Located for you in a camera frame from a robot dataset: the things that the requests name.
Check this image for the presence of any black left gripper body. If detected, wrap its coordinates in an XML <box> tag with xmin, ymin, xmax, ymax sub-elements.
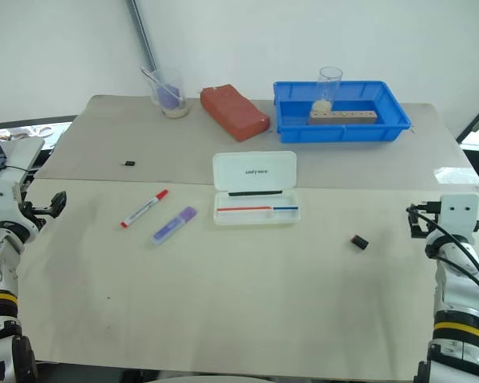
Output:
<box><xmin>19</xmin><ymin>200</ymin><xmax>52</xmax><ymax>231</ymax></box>

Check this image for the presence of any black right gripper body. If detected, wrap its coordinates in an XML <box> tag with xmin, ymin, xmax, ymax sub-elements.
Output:
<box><xmin>417</xmin><ymin>202</ymin><xmax>442</xmax><ymax>239</ymax></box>

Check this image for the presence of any white open pencil case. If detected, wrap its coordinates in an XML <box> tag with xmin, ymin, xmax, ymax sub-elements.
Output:
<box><xmin>212</xmin><ymin>150</ymin><xmax>303</xmax><ymax>227</ymax></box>

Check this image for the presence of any clear tape piece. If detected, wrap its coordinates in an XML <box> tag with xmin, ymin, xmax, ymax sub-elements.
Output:
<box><xmin>432</xmin><ymin>166</ymin><xmax>479</xmax><ymax>185</ymax></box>

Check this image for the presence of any closed grey laptop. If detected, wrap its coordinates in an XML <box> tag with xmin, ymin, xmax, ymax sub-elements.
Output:
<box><xmin>0</xmin><ymin>136</ymin><xmax>46</xmax><ymax>173</ymax></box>

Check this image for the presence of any beige table cover sheet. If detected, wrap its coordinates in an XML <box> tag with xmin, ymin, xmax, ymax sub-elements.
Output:
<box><xmin>34</xmin><ymin>93</ymin><xmax>479</xmax><ymax>189</ymax></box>
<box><xmin>14</xmin><ymin>177</ymin><xmax>479</xmax><ymax>382</ymax></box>

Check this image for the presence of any red capped white marker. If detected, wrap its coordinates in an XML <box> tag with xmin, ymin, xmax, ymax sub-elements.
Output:
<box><xmin>119</xmin><ymin>188</ymin><xmax>170</xmax><ymax>230</ymax></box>

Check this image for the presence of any blue plastic bin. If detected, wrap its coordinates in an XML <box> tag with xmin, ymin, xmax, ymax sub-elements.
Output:
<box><xmin>271</xmin><ymin>80</ymin><xmax>414</xmax><ymax>144</ymax></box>

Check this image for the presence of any wooden block with holes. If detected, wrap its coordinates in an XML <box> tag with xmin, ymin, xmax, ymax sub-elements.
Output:
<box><xmin>308</xmin><ymin>110</ymin><xmax>379</xmax><ymax>127</ymax></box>

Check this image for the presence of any purple highlighter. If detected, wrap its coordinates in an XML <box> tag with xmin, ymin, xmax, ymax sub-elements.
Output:
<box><xmin>150</xmin><ymin>205</ymin><xmax>199</xmax><ymax>247</ymax></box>

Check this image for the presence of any clear glass measuring cylinder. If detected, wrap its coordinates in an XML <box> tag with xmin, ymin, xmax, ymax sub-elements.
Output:
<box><xmin>311</xmin><ymin>66</ymin><xmax>344</xmax><ymax>117</ymax></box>

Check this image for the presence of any glass beaker with purple liquid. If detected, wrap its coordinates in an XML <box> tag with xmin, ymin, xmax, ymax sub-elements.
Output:
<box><xmin>145</xmin><ymin>68</ymin><xmax>191</xmax><ymax>120</ymax></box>

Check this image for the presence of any glass stirring rod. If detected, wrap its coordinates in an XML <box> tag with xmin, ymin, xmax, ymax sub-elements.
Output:
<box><xmin>140</xmin><ymin>66</ymin><xmax>184</xmax><ymax>101</ymax></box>

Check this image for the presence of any thin black pen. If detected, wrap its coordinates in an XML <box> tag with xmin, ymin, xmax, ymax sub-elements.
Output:
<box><xmin>228</xmin><ymin>190</ymin><xmax>284</xmax><ymax>198</ymax></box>

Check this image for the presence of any grey metal pole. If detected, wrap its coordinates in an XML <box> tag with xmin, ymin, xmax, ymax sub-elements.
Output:
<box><xmin>126</xmin><ymin>0</ymin><xmax>158</xmax><ymax>73</ymax></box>

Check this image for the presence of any red brick block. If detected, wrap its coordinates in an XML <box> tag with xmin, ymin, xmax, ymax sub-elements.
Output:
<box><xmin>200</xmin><ymin>83</ymin><xmax>271</xmax><ymax>143</ymax></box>

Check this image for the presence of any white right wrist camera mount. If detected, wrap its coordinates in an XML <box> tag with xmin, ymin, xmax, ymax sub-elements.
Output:
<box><xmin>439</xmin><ymin>193</ymin><xmax>479</xmax><ymax>241</ymax></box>

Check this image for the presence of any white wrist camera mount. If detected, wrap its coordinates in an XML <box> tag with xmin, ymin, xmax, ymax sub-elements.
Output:
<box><xmin>439</xmin><ymin>193</ymin><xmax>479</xmax><ymax>241</ymax></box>
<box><xmin>0</xmin><ymin>179</ymin><xmax>20</xmax><ymax>213</ymax></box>

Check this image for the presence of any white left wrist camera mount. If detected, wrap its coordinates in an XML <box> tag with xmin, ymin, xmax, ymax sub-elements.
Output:
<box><xmin>0</xmin><ymin>179</ymin><xmax>20</xmax><ymax>213</ymax></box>

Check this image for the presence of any black laptop cable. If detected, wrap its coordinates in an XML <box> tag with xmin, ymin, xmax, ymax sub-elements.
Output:
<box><xmin>0</xmin><ymin>164</ymin><xmax>30</xmax><ymax>177</ymax></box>

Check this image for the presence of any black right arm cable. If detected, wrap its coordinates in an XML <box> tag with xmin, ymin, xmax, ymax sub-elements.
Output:
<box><xmin>409</xmin><ymin>205</ymin><xmax>479</xmax><ymax>348</ymax></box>

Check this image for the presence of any black metal frame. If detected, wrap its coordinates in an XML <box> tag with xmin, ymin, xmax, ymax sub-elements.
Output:
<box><xmin>456</xmin><ymin>93</ymin><xmax>479</xmax><ymax>145</ymax></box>

